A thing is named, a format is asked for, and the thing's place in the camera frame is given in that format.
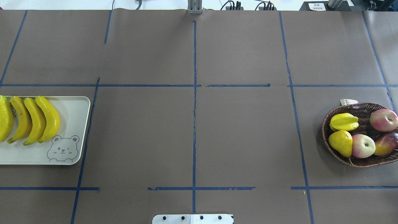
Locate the red apple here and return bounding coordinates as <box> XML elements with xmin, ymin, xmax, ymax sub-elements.
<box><xmin>369</xmin><ymin>109</ymin><xmax>398</xmax><ymax>132</ymax></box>

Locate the yellow banana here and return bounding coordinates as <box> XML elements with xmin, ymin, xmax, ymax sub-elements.
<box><xmin>23</xmin><ymin>97</ymin><xmax>46</xmax><ymax>146</ymax></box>
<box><xmin>35</xmin><ymin>96</ymin><xmax>61</xmax><ymax>143</ymax></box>
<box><xmin>7</xmin><ymin>96</ymin><xmax>32</xmax><ymax>143</ymax></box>

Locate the red yellow mango fruit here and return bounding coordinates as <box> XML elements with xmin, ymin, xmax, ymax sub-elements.
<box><xmin>373</xmin><ymin>132</ymin><xmax>398</xmax><ymax>156</ymax></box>

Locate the black power strip with cables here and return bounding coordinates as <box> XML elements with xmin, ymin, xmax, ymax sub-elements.
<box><xmin>219</xmin><ymin>0</ymin><xmax>277</xmax><ymax>11</ymax></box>

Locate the yellow star fruit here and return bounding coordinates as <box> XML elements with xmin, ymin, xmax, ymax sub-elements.
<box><xmin>329</xmin><ymin>113</ymin><xmax>359</xmax><ymax>132</ymax></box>

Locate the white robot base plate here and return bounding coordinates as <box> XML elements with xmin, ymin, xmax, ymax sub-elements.
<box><xmin>152</xmin><ymin>214</ymin><xmax>234</xmax><ymax>224</ymax></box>

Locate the black box with white label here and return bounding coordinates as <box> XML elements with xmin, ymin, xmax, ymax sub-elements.
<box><xmin>299</xmin><ymin>0</ymin><xmax>364</xmax><ymax>12</ymax></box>

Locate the pink peach fruit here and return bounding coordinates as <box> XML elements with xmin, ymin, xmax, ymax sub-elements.
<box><xmin>352</xmin><ymin>134</ymin><xmax>376</xmax><ymax>158</ymax></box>

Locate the white paper basket tag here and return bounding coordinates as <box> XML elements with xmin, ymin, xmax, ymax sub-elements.
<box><xmin>340</xmin><ymin>98</ymin><xmax>359</xmax><ymax>106</ymax></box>

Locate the yellow-green banana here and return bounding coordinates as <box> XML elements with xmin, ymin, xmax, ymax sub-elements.
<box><xmin>0</xmin><ymin>95</ymin><xmax>14</xmax><ymax>141</ymax></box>

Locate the yellow lemon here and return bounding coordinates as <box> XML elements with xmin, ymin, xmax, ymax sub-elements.
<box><xmin>328</xmin><ymin>130</ymin><xmax>353</xmax><ymax>158</ymax></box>

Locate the grey aluminium frame post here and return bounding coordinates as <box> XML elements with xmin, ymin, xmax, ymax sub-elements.
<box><xmin>187</xmin><ymin>0</ymin><xmax>203</xmax><ymax>15</ymax></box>

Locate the brown wicker basket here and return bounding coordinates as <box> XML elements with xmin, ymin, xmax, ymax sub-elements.
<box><xmin>321</xmin><ymin>103</ymin><xmax>398</xmax><ymax>168</ymax></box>

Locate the white bear print tray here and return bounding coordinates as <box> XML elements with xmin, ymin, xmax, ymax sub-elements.
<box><xmin>0</xmin><ymin>96</ymin><xmax>91</xmax><ymax>165</ymax></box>

